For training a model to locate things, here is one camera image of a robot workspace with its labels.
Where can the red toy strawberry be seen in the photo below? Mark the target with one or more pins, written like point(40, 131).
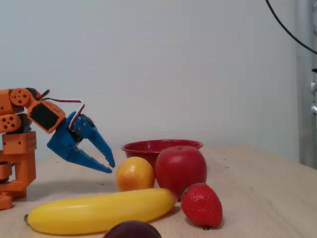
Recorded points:
point(201, 205)

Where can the red speckled bowl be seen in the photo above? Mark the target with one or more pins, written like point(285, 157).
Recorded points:
point(138, 150)

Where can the toy orange fruit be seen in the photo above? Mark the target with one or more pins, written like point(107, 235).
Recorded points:
point(133, 174)

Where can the dark purple plum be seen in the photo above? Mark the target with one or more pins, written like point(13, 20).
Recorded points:
point(132, 230)

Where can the grey metal pole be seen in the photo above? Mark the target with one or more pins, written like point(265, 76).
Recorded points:
point(304, 111)

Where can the silver metal knob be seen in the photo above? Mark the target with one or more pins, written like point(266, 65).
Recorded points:
point(314, 87)
point(314, 108)

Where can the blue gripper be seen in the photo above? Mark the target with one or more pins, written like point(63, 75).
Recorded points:
point(61, 138)

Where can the yellow toy banana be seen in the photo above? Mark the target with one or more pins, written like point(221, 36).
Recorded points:
point(99, 213)

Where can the red toy apple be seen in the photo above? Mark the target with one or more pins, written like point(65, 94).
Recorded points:
point(180, 171)

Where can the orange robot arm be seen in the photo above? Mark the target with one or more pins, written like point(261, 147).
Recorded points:
point(17, 146)

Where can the small black clamp part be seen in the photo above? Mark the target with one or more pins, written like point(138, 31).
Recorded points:
point(315, 70)

